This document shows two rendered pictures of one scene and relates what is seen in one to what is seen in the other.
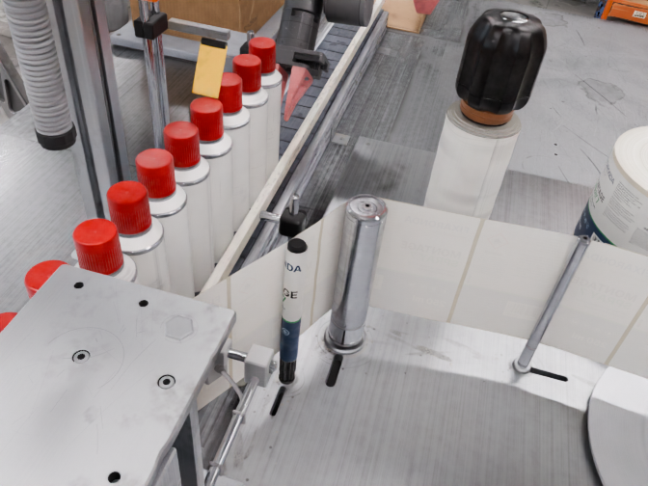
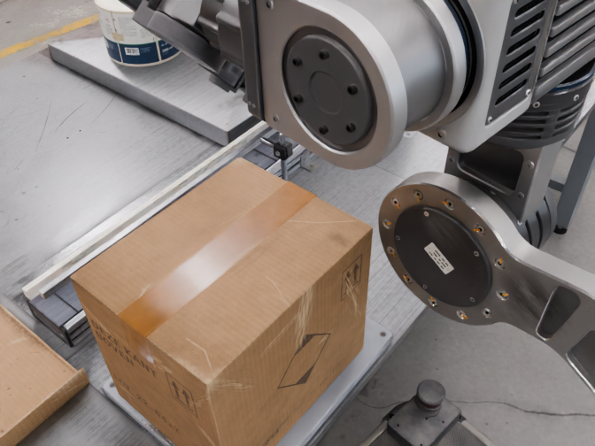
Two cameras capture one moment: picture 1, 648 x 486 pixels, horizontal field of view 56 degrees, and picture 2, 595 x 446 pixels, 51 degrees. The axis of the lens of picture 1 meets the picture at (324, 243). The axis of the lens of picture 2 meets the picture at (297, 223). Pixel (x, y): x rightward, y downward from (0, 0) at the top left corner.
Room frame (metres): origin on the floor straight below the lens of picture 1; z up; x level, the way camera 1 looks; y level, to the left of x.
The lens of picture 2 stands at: (1.77, 0.65, 1.69)
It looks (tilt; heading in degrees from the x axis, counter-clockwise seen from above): 44 degrees down; 209
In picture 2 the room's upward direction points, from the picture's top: 2 degrees counter-clockwise
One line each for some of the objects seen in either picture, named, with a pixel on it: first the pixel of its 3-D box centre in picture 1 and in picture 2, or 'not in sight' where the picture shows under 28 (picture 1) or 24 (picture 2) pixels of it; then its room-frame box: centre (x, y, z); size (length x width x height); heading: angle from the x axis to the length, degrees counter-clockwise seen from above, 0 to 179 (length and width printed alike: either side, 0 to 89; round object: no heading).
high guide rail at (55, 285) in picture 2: not in sight; (273, 129); (0.90, 0.11, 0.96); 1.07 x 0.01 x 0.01; 169
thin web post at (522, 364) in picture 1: (550, 309); not in sight; (0.42, -0.23, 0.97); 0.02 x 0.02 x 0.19
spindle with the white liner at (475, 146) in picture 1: (476, 142); not in sight; (0.63, -0.16, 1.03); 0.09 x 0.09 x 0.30
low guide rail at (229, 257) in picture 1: (318, 108); (247, 136); (0.88, 0.03, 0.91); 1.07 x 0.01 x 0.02; 169
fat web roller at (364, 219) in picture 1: (354, 279); not in sight; (0.43, -0.03, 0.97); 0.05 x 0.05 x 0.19
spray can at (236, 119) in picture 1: (228, 156); not in sight; (0.60, 0.13, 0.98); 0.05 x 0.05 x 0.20
